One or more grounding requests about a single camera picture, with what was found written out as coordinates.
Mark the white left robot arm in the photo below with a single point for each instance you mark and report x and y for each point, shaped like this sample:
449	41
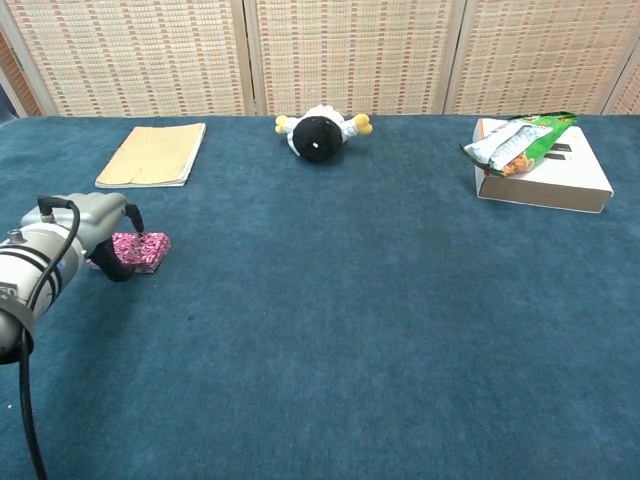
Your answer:
30	270

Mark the blue table cloth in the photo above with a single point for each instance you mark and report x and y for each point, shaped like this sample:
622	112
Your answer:
320	325

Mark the green and silver snack bag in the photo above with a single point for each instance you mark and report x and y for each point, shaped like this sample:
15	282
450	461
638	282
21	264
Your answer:
515	142

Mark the silver and black left robot hand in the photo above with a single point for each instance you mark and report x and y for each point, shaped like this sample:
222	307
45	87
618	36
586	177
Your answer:
95	215

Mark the black and white plush toy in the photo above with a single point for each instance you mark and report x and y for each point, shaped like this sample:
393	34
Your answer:
315	142

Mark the white flat cardboard box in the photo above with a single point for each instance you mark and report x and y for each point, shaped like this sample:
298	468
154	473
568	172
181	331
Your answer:
560	182

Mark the tan spiral notebook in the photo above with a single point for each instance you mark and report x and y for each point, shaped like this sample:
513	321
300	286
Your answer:
150	155

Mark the pink patterned small box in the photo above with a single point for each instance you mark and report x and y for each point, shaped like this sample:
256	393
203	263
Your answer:
150	247

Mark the woven folding screen panel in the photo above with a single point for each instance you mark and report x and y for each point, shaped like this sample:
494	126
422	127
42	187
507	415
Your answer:
10	55
540	50
630	100
140	55
350	50

